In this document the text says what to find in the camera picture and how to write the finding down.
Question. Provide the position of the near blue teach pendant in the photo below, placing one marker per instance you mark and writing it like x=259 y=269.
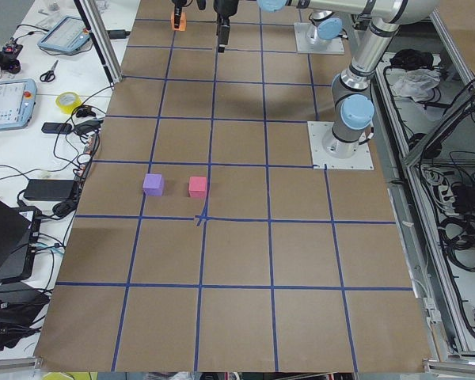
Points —
x=17 y=101

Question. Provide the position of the far blue teach pendant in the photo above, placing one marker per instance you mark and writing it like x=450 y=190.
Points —
x=67 y=37

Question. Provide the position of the pink foam cube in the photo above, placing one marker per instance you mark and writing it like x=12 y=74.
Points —
x=197 y=187

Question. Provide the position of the orange foam cube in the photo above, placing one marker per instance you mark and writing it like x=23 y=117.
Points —
x=178 y=21

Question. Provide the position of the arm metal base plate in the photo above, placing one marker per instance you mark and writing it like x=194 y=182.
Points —
x=327 y=152
x=309 y=41

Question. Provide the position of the black laptop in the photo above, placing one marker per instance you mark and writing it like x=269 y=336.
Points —
x=19 y=231

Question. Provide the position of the white crumpled cloth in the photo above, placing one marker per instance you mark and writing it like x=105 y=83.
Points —
x=417 y=84

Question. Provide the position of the brown paper table cover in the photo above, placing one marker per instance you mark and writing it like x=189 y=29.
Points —
x=281 y=267

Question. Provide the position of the aluminium frame post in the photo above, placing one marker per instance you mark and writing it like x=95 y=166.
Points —
x=94 y=24

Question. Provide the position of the black handled scissors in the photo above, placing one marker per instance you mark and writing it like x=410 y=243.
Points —
x=49 y=75

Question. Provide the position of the blue teach pendant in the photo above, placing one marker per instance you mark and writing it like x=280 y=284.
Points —
x=17 y=101
x=67 y=37

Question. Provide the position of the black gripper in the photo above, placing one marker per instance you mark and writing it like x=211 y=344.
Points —
x=222 y=9
x=176 y=12

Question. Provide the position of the purple foam cube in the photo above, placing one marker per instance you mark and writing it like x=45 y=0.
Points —
x=153 y=184

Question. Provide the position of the black power adapter brick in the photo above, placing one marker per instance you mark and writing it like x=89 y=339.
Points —
x=48 y=190

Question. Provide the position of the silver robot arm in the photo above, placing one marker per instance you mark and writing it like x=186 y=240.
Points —
x=353 y=108
x=326 y=27

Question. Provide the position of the yellow tape roll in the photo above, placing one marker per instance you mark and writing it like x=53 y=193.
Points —
x=68 y=102

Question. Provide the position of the black remote control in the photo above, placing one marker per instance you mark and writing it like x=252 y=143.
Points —
x=57 y=128

